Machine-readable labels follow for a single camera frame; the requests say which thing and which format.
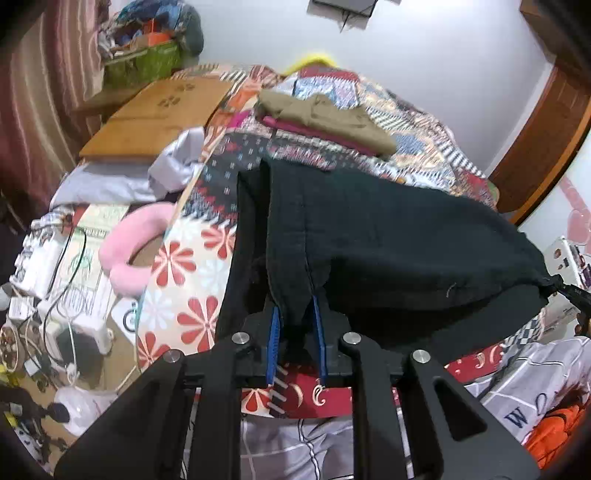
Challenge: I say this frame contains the wooden board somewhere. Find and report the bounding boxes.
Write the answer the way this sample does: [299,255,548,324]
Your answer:
[78,76,234,162]

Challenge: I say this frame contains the white crumpled cloth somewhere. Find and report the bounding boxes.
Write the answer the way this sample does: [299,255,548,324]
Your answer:
[148,127,206,201]

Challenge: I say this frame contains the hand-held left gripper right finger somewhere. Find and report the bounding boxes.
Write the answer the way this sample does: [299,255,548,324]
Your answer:
[311,293,541,480]

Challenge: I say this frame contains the white power strip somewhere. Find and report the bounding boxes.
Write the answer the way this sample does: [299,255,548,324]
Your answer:
[11,235,65,296]

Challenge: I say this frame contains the green box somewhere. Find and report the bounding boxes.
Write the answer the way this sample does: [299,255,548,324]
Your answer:
[102,41,183,88]

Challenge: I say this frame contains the yellow pillow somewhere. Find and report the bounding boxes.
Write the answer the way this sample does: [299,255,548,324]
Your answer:
[281,51,338,75]

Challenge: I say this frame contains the pink neck pillow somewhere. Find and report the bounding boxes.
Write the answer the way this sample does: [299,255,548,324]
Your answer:
[98,203,175,294]

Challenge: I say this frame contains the striped curtain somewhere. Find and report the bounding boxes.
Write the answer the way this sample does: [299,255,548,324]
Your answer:
[0,0,107,199]

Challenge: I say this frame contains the brown wooden wardrobe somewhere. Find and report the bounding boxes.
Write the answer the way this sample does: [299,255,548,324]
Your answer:
[519,0,591,70]

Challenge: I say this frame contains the white round appliance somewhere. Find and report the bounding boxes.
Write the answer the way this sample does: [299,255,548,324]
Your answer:
[53,385,118,437]

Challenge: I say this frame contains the pile of clothes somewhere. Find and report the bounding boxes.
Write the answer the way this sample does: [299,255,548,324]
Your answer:
[99,0,205,58]

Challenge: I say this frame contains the white printed quilt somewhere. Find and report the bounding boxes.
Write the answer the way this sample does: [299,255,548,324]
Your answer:
[185,337,591,480]

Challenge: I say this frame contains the patchwork printed blanket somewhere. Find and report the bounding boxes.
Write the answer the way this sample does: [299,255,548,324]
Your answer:
[134,62,504,418]

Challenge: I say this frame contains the folded khaki pants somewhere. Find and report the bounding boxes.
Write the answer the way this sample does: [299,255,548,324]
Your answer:
[256,90,399,155]

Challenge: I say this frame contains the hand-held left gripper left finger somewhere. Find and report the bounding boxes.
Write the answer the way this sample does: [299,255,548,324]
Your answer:
[54,295,289,480]

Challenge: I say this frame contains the brown wooden door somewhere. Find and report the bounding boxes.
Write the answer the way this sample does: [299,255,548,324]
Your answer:
[489,65,591,227]

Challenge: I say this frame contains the black pants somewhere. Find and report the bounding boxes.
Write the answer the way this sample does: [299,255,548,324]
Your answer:
[215,154,552,365]

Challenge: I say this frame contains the white plastic stool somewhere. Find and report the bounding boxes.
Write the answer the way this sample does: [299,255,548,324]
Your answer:
[44,314,114,356]

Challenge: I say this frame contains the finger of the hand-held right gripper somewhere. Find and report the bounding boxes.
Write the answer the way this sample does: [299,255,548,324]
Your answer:
[538,272,591,319]

